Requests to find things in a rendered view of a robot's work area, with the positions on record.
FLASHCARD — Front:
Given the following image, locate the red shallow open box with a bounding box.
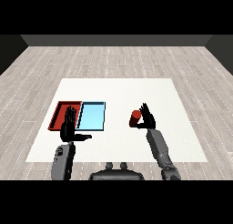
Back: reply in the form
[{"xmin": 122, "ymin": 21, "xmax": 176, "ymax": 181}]
[{"xmin": 47, "ymin": 100, "xmax": 83, "ymax": 132}]

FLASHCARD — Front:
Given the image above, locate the light blue shallow open box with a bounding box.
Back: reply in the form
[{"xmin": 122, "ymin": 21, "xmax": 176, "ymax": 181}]
[{"xmin": 76, "ymin": 101, "xmax": 106, "ymax": 132}]

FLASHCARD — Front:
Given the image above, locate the small red can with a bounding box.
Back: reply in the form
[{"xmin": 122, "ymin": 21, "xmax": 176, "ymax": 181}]
[{"xmin": 128, "ymin": 109, "xmax": 144, "ymax": 128}]

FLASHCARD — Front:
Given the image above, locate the dark grey robot body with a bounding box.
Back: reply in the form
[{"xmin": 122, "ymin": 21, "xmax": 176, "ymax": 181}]
[{"xmin": 88, "ymin": 162, "xmax": 146, "ymax": 181}]

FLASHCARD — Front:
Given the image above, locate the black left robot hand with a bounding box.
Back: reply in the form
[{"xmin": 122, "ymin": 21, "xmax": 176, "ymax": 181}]
[{"xmin": 59, "ymin": 105, "xmax": 93, "ymax": 144}]

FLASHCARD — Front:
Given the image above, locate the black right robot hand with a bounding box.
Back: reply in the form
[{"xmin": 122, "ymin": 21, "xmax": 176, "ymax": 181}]
[{"xmin": 135, "ymin": 102, "xmax": 157, "ymax": 130}]

